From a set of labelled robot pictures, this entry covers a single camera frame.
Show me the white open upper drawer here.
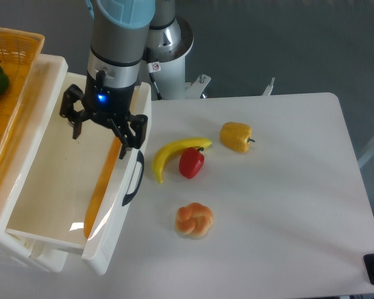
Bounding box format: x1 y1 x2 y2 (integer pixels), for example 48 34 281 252
5 72 153 277

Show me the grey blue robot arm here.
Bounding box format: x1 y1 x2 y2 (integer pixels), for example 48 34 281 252
60 1 176 158

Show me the yellow bell pepper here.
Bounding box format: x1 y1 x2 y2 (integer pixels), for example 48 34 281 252
219 121 254 153

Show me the yellow banana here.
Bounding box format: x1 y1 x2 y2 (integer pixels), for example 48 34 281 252
151 137 213 184

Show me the orange woven basket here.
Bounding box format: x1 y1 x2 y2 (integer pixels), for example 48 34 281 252
0 27 45 162

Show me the white drawer cabinet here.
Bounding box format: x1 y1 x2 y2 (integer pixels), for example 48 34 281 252
0 54 68 272

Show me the round knotted bread roll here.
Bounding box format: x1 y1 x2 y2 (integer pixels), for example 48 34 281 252
175 202 214 239

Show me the black cable on pedestal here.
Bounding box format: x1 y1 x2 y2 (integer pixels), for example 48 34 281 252
145 46 165 101

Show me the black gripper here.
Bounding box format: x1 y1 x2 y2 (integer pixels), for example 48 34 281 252
59 70 148 159

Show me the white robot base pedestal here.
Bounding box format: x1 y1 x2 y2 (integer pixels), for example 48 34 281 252
139 16 211 101

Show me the black drawer handle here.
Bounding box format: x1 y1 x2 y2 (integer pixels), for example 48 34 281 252
122 151 145 206

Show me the long orange bread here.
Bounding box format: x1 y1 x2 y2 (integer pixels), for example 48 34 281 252
84 137 122 238

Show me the red bell pepper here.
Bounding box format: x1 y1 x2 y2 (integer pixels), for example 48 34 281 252
178 147 204 179

